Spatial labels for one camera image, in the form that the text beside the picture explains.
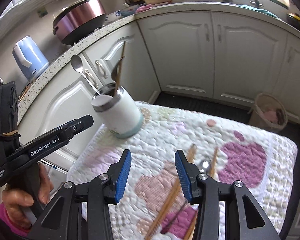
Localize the large steel spoon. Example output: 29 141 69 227
70 55 100 95

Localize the patterned end bamboo chopstick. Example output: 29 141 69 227
160 200 188 235

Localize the bamboo chopstick pair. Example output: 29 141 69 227
115 41 126 94

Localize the white ceramic soup spoon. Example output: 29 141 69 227
91 94 113 107

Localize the small steel spoon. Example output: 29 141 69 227
199 159 211 174

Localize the steel fork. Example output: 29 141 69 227
111 56 125 95

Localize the person's left hand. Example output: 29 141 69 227
1 162 55 228

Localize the white thermos food jar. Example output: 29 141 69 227
93 83 143 139

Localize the quilted patchwork table cover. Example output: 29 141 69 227
67 103 298 239

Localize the blue electric kettle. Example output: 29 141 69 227
12 36 49 82

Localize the purple rice cooker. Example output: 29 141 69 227
52 0 106 46

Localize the woven waste basket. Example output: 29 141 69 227
248 93 288 133

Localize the pink cloth on counter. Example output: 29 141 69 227
135 4 153 14

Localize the black yellow lidded pot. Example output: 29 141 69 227
287 13 300 31

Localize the teal cloth on counter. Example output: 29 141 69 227
238 4 278 18

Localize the small chrome tap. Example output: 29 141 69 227
250 0 263 9

